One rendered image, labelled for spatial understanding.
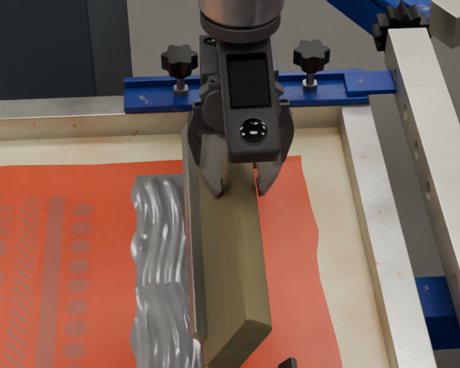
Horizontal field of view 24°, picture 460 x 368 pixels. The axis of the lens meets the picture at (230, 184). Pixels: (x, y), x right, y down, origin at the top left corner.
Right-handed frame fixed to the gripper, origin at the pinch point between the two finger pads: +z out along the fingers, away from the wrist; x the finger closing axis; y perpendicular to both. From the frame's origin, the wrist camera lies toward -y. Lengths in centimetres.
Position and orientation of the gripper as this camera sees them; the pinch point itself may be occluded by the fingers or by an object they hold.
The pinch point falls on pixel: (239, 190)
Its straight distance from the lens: 105.1
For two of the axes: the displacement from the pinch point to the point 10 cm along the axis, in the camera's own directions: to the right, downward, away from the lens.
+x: -10.0, 0.4, -0.5
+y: -0.6, -6.8, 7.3
